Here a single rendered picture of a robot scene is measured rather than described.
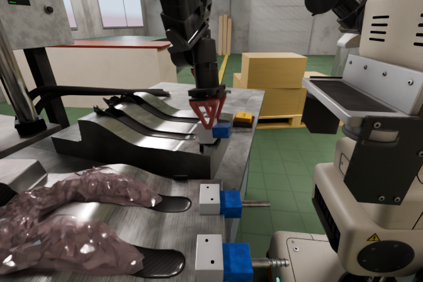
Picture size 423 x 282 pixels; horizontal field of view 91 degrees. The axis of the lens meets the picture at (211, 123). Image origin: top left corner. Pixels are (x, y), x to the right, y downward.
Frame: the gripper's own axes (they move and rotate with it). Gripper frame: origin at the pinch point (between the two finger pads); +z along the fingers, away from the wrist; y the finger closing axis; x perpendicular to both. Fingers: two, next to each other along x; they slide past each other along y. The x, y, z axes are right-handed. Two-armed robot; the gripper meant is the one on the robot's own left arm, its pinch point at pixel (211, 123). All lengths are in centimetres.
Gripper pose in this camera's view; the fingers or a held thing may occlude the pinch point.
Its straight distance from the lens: 52.7
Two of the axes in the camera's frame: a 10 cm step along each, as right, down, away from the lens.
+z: 1.0, 9.6, 2.6
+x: 9.5, -0.1, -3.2
